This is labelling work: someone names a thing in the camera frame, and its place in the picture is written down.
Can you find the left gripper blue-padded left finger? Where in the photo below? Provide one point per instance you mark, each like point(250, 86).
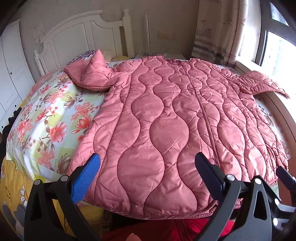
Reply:
point(41, 219)

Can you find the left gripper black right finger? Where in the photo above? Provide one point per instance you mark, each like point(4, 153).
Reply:
point(254, 220)

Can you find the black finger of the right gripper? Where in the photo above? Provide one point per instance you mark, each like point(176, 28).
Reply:
point(288, 180)

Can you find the pink quilted puffer coat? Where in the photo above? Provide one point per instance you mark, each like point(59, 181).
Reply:
point(158, 114)

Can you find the yellow floral bed skirt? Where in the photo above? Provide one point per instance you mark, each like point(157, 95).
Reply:
point(15, 190)

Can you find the red puffer jacket torso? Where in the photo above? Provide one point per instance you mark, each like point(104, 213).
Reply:
point(170, 229)

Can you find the floral bed sheet mattress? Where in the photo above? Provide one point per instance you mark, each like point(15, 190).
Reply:
point(51, 125)

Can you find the cream bay window ledge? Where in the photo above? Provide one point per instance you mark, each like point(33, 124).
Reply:
point(279, 101)

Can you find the white wardrobe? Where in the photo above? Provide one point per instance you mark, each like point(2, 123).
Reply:
point(16, 78)

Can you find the patterned beige curtain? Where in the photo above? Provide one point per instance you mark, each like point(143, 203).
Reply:
point(219, 31)

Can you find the colourful crochet pillow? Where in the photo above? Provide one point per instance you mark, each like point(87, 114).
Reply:
point(85, 56)

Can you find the yellow pillow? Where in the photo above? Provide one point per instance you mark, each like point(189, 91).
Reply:
point(120, 58)

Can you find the white wooden headboard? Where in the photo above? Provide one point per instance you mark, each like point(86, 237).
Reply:
point(81, 33)

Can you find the window with dark frame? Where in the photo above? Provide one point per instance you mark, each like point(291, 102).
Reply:
point(276, 49)

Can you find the wall power socket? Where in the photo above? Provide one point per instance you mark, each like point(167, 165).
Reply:
point(165, 36)

